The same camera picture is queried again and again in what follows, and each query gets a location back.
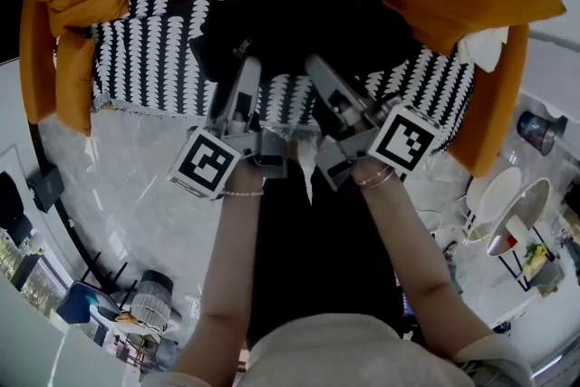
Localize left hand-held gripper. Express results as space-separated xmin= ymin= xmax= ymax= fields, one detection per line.
xmin=166 ymin=55 xmax=291 ymax=199

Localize black curved floor strip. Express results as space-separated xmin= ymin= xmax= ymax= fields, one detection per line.
xmin=26 ymin=120 xmax=119 ymax=286

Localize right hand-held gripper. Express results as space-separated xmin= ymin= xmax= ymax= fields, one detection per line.
xmin=304 ymin=53 xmax=443 ymax=192

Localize person's left forearm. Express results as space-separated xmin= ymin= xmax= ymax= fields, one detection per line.
xmin=169 ymin=162 xmax=266 ymax=377

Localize person's right forearm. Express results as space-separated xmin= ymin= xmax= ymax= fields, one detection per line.
xmin=351 ymin=158 xmax=495 ymax=363

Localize grey ribbed stool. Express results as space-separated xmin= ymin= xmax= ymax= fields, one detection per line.
xmin=130 ymin=269 xmax=176 ymax=332

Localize thin metal bracelets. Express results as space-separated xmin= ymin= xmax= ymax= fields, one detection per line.
xmin=353 ymin=165 xmax=395 ymax=190

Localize orange sofa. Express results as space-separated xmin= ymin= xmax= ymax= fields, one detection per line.
xmin=17 ymin=0 xmax=531 ymax=178

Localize yellow flowers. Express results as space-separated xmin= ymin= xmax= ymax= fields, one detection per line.
xmin=523 ymin=242 xmax=549 ymax=277

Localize white candle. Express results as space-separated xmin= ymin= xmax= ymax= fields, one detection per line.
xmin=505 ymin=215 xmax=531 ymax=244

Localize white cloth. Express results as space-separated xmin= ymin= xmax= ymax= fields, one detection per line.
xmin=456 ymin=25 xmax=511 ymax=73

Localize black bag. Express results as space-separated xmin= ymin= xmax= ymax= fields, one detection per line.
xmin=0 ymin=170 xmax=27 ymax=227

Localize person's black trousers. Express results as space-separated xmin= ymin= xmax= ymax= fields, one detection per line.
xmin=246 ymin=140 xmax=427 ymax=350

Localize black white patterned throw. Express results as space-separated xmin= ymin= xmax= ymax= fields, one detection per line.
xmin=90 ymin=0 xmax=476 ymax=155

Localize black garment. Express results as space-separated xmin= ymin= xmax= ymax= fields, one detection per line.
xmin=189 ymin=0 xmax=425 ymax=87

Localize blue chair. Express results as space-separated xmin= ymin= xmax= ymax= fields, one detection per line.
xmin=56 ymin=280 xmax=121 ymax=325

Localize black floor box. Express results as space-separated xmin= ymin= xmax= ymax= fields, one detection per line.
xmin=25 ymin=165 xmax=65 ymax=214

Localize white round table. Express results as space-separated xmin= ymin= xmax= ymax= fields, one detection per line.
xmin=461 ymin=166 xmax=523 ymax=246

